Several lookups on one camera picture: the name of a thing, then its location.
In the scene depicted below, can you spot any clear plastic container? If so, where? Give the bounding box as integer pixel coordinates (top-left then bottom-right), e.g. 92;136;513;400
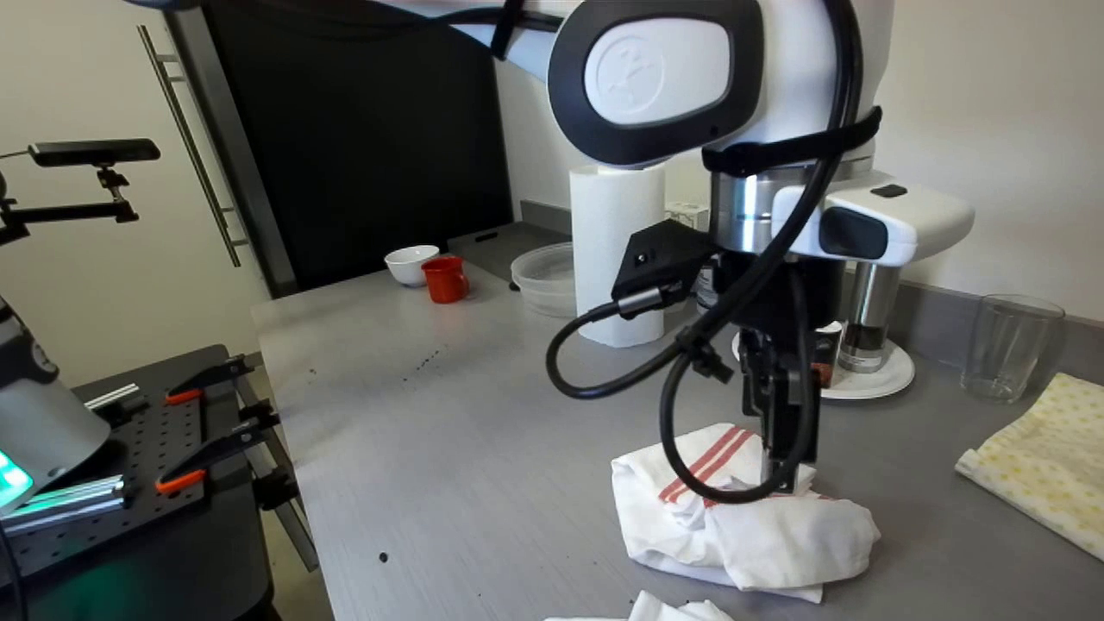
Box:
506;237;581;323

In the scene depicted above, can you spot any small white plate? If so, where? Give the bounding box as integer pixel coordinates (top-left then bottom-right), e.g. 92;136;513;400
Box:
734;339;919;407

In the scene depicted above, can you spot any white towel with red stripes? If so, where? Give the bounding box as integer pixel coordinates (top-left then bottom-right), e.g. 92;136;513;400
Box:
609;420;883;609

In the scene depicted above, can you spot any white paper towel roll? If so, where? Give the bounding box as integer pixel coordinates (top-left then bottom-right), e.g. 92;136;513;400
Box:
568;166;670;351

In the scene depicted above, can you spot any long metal door handle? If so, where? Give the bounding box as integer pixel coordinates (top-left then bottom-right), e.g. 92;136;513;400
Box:
136;26;253;268

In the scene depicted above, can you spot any aluminium rail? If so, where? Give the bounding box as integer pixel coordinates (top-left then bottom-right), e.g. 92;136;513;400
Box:
0;468;131;530

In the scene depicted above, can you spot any white ceramic bowl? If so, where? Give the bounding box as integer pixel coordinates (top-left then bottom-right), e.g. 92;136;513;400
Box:
381;242;445;290

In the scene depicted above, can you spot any clear glass tumbler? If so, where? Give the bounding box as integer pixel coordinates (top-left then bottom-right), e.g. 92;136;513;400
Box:
959;290;1066;407

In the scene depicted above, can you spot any red plastic cup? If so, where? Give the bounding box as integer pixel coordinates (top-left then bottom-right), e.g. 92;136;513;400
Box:
418;251;469;308

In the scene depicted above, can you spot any black stereo camera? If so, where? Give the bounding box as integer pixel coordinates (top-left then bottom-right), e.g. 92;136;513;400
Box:
29;136;167;168

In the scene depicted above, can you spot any black optical breadboard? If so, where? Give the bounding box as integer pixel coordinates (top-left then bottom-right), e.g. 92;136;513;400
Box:
0;343;287;579

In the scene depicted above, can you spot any black robot table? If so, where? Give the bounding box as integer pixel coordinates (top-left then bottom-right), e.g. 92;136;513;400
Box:
0;343;323;621

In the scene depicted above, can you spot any white label strip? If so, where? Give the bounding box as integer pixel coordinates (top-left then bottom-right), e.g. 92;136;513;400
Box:
81;381;145;413

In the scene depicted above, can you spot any pale yellow cloth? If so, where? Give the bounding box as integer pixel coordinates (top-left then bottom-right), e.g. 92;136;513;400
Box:
952;368;1104;566

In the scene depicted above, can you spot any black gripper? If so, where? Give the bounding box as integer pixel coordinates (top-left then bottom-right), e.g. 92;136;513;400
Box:
722;249;827;497

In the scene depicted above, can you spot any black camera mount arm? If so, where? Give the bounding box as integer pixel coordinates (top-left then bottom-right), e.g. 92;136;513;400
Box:
0;166;143;251

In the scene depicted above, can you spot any black clamp with orange tip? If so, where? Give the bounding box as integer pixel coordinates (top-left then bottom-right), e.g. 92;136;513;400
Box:
153;396;287;499
160;351;267;411

